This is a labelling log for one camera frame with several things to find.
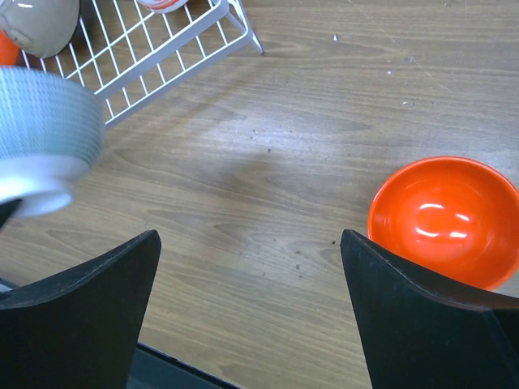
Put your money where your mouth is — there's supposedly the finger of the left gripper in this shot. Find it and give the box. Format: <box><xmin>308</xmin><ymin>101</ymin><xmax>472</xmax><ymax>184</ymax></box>
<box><xmin>0</xmin><ymin>199</ymin><xmax>23</xmax><ymax>229</ymax></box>

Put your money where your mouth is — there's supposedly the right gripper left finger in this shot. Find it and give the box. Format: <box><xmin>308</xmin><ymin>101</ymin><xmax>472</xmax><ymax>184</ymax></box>
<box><xmin>1</xmin><ymin>230</ymin><xmax>161</xmax><ymax>388</ymax></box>

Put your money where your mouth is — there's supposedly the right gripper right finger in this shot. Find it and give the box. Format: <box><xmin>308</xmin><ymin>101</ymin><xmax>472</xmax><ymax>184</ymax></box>
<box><xmin>341</xmin><ymin>229</ymin><xmax>518</xmax><ymax>388</ymax></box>

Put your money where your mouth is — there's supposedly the light blue ribbed bowl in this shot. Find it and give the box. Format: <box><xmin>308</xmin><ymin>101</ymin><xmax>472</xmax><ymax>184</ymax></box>
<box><xmin>1</xmin><ymin>66</ymin><xmax>105</xmax><ymax>219</ymax></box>

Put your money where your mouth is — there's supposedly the orange bowl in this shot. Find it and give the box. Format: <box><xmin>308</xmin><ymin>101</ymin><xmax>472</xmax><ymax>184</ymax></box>
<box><xmin>0</xmin><ymin>31</ymin><xmax>19</xmax><ymax>66</ymax></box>
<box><xmin>367</xmin><ymin>156</ymin><xmax>518</xmax><ymax>290</ymax></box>

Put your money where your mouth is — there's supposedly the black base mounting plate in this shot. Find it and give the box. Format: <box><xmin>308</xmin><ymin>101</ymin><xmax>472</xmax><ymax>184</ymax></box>
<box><xmin>127</xmin><ymin>343</ymin><xmax>238</xmax><ymax>389</ymax></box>

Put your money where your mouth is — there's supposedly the beige speckled bowl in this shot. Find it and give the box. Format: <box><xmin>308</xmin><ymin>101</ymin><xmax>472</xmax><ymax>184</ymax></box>
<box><xmin>1</xmin><ymin>0</ymin><xmax>80</xmax><ymax>58</ymax></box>

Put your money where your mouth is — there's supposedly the white bowl with red pattern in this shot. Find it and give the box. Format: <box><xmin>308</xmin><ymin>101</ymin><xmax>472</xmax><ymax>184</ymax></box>
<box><xmin>137</xmin><ymin>0</ymin><xmax>187</xmax><ymax>13</ymax></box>

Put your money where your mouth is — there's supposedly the white wire dish rack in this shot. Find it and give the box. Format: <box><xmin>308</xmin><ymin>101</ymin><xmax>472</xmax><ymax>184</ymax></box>
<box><xmin>18</xmin><ymin>0</ymin><xmax>264</xmax><ymax>128</ymax></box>

